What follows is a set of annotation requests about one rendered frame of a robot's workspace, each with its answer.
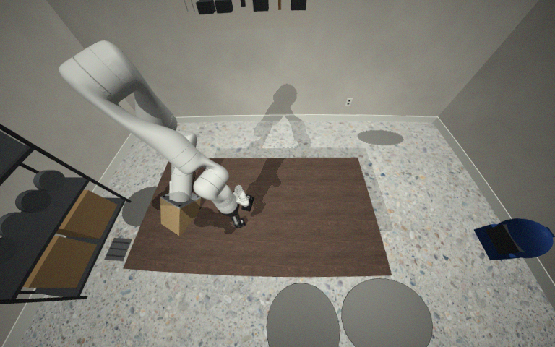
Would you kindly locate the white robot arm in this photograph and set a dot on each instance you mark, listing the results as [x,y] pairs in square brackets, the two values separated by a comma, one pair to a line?
[103,75]

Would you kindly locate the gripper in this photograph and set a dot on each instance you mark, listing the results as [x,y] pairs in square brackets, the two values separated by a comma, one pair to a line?
[234,217]

